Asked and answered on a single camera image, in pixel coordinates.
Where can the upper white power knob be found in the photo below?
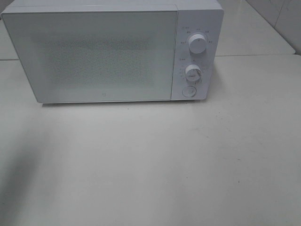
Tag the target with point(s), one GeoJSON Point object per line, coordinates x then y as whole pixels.
{"type": "Point", "coordinates": [197, 43]}

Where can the white microwave oven body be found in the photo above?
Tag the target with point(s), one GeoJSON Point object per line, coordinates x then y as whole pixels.
{"type": "Point", "coordinates": [193, 16]}

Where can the white timer knob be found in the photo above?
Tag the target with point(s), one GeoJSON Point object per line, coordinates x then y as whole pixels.
{"type": "Point", "coordinates": [192, 73]}

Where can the white microwave door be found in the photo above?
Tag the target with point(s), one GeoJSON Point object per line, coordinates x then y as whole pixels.
{"type": "Point", "coordinates": [95, 57]}

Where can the round door release button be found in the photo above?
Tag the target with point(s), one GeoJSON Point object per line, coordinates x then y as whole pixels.
{"type": "Point", "coordinates": [189, 91]}

